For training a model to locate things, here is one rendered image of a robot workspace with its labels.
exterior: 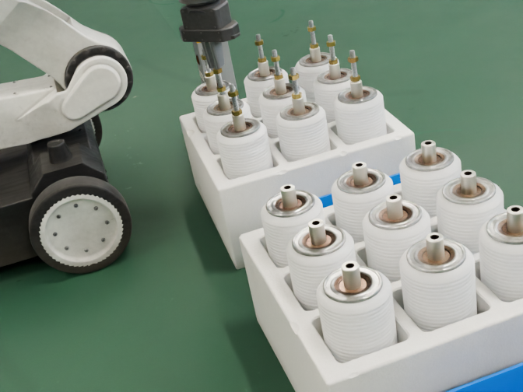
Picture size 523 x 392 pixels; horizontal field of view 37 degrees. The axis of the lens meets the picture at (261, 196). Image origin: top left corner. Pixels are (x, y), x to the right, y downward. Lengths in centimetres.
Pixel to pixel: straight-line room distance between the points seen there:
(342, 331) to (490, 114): 109
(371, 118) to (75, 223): 61
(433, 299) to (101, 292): 76
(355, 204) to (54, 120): 76
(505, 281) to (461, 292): 8
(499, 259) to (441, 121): 94
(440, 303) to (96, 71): 92
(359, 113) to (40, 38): 66
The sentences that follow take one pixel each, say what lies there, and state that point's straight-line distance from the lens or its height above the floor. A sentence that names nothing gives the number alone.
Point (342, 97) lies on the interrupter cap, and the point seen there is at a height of 25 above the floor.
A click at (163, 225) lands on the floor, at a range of 173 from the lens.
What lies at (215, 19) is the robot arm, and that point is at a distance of 149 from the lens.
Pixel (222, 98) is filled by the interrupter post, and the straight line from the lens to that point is 157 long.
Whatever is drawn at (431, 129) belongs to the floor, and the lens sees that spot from 194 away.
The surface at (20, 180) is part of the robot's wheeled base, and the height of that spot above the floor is 17.
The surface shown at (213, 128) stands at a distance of 157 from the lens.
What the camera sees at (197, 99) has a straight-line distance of 168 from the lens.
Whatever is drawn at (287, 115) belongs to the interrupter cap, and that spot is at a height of 25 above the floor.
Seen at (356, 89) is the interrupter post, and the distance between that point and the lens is 152.
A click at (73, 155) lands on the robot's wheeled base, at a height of 21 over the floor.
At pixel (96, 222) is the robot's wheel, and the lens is 161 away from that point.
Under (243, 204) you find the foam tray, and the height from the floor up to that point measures 14.
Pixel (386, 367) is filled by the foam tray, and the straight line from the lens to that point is 101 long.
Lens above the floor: 86
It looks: 29 degrees down
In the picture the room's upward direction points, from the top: 11 degrees counter-clockwise
